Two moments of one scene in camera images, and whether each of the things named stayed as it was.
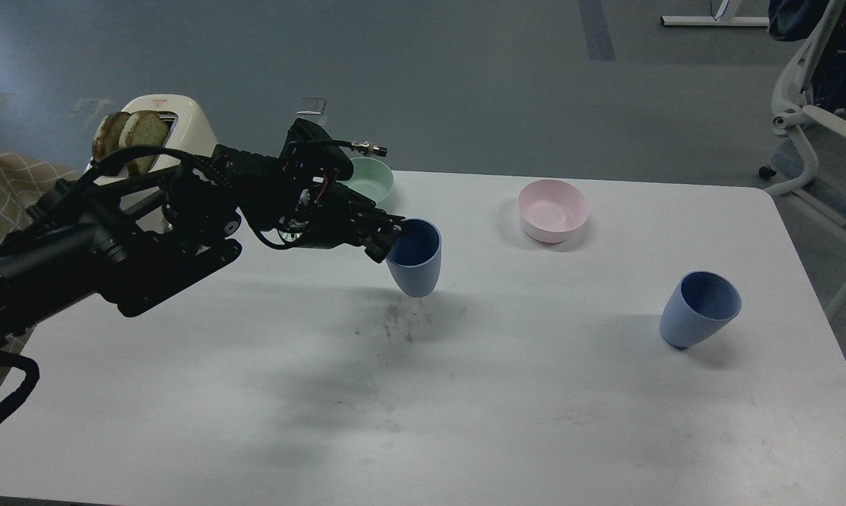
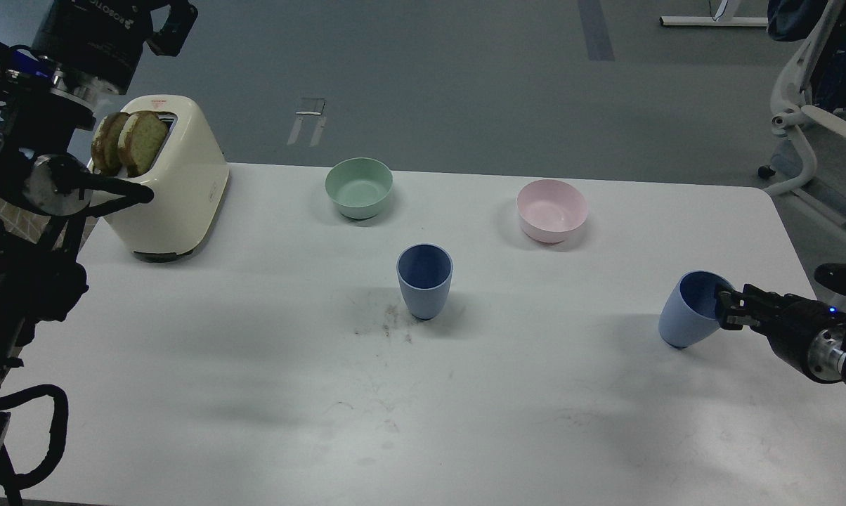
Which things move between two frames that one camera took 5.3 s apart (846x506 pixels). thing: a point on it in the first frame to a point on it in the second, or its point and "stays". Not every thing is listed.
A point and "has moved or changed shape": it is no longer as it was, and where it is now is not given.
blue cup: [700, 305] stays
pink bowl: [551, 210] stays
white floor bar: [714, 21] stays
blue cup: [414, 258] has moved or changed shape
